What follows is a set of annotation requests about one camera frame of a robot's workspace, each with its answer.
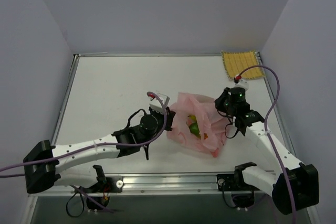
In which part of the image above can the pink plastic bag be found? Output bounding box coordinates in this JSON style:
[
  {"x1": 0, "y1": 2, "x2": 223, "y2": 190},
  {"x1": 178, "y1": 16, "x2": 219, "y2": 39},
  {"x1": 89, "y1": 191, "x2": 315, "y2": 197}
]
[{"x1": 166, "y1": 92, "x2": 229, "y2": 158}]

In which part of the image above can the green fake pear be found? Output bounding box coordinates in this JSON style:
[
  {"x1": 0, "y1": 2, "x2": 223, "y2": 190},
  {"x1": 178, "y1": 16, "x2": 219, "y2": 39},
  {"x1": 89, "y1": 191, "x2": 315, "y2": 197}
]
[{"x1": 187, "y1": 115, "x2": 200, "y2": 136}]

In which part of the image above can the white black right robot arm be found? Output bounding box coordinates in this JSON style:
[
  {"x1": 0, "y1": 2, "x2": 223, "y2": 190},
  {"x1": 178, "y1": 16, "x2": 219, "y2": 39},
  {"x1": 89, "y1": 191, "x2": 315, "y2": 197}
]
[{"x1": 215, "y1": 87, "x2": 320, "y2": 215}]

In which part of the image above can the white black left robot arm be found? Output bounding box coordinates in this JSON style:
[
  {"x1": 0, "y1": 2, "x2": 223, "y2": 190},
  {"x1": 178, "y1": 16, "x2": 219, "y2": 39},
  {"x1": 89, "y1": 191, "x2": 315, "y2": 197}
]
[{"x1": 23, "y1": 108, "x2": 176, "y2": 194}]

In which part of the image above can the yellow woven mat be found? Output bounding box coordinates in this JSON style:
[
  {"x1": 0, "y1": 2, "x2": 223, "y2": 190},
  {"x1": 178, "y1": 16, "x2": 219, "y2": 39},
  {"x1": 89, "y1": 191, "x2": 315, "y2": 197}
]
[{"x1": 221, "y1": 51, "x2": 265, "y2": 80}]

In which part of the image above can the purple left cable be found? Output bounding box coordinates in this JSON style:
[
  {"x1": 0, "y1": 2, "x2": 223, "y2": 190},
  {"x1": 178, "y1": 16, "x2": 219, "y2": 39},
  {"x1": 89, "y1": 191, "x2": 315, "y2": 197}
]
[{"x1": 0, "y1": 91, "x2": 169, "y2": 177}]

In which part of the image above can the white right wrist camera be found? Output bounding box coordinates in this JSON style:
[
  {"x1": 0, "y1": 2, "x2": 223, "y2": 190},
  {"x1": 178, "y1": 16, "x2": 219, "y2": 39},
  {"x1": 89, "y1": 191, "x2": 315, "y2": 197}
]
[{"x1": 234, "y1": 75, "x2": 249, "y2": 91}]

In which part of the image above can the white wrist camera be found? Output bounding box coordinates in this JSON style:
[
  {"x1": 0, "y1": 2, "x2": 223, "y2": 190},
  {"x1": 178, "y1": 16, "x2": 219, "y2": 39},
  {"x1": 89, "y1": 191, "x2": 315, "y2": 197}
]
[
  {"x1": 148, "y1": 92, "x2": 170, "y2": 114},
  {"x1": 234, "y1": 75, "x2": 249, "y2": 91}
]

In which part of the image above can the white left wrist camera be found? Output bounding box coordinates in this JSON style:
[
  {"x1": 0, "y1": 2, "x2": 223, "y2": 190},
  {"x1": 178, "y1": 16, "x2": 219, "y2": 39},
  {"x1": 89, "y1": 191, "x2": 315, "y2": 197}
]
[{"x1": 148, "y1": 92, "x2": 170, "y2": 114}]

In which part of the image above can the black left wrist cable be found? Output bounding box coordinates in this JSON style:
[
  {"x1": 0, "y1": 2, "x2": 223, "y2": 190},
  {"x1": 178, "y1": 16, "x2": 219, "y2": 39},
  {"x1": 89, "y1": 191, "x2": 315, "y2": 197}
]
[{"x1": 125, "y1": 108, "x2": 148, "y2": 130}]

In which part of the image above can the aluminium front rail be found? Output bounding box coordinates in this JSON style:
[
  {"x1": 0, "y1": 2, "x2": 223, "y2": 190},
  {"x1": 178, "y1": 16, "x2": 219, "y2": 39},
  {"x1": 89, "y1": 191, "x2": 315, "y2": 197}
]
[{"x1": 28, "y1": 173, "x2": 279, "y2": 196}]

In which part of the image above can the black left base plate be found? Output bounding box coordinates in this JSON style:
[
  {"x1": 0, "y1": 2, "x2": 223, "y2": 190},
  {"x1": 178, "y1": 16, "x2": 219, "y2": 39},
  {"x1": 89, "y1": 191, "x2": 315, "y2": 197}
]
[{"x1": 78, "y1": 176, "x2": 123, "y2": 194}]

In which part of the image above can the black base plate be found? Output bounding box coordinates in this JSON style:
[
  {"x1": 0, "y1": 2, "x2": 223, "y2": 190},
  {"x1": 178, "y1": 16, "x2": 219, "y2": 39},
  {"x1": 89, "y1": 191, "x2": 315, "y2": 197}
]
[
  {"x1": 78, "y1": 176, "x2": 123, "y2": 194},
  {"x1": 216, "y1": 173, "x2": 259, "y2": 191}
]

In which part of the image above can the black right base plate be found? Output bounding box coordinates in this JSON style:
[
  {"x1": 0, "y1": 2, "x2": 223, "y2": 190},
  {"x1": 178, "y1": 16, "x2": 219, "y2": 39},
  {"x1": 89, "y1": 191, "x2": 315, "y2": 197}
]
[{"x1": 216, "y1": 173, "x2": 259, "y2": 191}]

